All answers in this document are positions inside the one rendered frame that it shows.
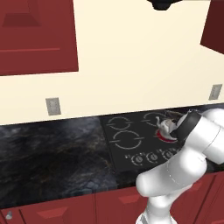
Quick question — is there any round grey stove knob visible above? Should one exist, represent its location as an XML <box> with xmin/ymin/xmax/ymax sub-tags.
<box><xmin>146</xmin><ymin>152</ymin><xmax>160</xmax><ymax>165</ymax></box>
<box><xmin>131</xmin><ymin>153</ymin><xmax>144</xmax><ymax>166</ymax></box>
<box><xmin>163</xmin><ymin>149</ymin><xmax>176</xmax><ymax>161</ymax></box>

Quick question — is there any black cooktop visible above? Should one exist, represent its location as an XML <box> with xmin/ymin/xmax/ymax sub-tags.
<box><xmin>100</xmin><ymin>107</ymin><xmax>224</xmax><ymax>177</ymax></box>

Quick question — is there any white kettle with red base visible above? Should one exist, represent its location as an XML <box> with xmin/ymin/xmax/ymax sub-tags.
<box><xmin>154</xmin><ymin>115</ymin><xmax>179</xmax><ymax>144</ymax></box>

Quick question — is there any red base cabinet door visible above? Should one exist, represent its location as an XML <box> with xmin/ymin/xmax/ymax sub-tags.
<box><xmin>204</xmin><ymin>171</ymin><xmax>224</xmax><ymax>224</ymax></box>
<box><xmin>171</xmin><ymin>174</ymin><xmax>217</xmax><ymax>224</ymax></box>
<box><xmin>94</xmin><ymin>185</ymin><xmax>151</xmax><ymax>224</ymax></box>
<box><xmin>0</xmin><ymin>206</ymin><xmax>22</xmax><ymax>224</ymax></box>
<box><xmin>18</xmin><ymin>193</ymin><xmax>97</xmax><ymax>224</ymax></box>

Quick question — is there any black range hood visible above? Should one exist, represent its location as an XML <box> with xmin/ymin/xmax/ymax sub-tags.
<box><xmin>146</xmin><ymin>0</ymin><xmax>188</xmax><ymax>12</ymax></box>

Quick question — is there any grey wall outlet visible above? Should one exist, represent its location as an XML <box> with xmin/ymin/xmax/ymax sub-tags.
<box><xmin>208</xmin><ymin>83</ymin><xmax>223</xmax><ymax>102</ymax></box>
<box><xmin>45</xmin><ymin>97</ymin><xmax>62</xmax><ymax>116</ymax></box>

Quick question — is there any large red wall cabinet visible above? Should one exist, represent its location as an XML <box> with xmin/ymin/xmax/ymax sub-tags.
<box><xmin>0</xmin><ymin>0</ymin><xmax>80</xmax><ymax>77</ymax></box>

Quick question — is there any small red wall cabinet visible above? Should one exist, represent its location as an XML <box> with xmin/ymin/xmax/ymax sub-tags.
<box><xmin>199</xmin><ymin>0</ymin><xmax>224</xmax><ymax>55</ymax></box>

